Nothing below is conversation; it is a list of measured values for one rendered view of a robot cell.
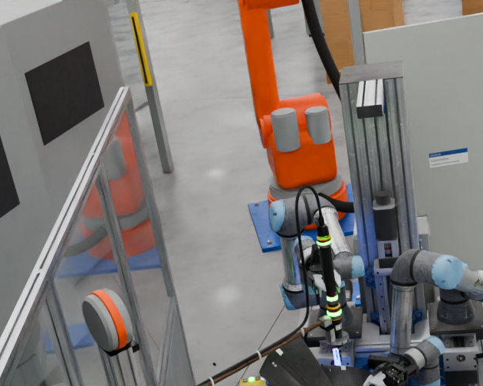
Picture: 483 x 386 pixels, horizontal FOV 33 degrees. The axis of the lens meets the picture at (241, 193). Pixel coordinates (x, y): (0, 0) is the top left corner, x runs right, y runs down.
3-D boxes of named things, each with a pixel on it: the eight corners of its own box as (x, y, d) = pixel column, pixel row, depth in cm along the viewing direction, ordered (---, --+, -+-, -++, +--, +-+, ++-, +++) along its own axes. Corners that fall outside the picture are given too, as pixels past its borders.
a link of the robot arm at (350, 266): (333, 207, 325) (366, 285, 285) (306, 213, 325) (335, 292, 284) (330, 183, 319) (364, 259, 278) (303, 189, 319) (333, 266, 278)
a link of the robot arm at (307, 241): (315, 253, 287) (312, 230, 284) (323, 266, 277) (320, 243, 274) (294, 258, 287) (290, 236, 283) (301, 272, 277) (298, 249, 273)
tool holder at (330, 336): (332, 351, 256) (328, 324, 252) (317, 342, 262) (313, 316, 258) (353, 338, 260) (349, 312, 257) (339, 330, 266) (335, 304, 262)
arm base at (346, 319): (319, 312, 356) (316, 292, 353) (353, 310, 353) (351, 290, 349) (316, 332, 343) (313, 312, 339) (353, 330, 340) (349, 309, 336)
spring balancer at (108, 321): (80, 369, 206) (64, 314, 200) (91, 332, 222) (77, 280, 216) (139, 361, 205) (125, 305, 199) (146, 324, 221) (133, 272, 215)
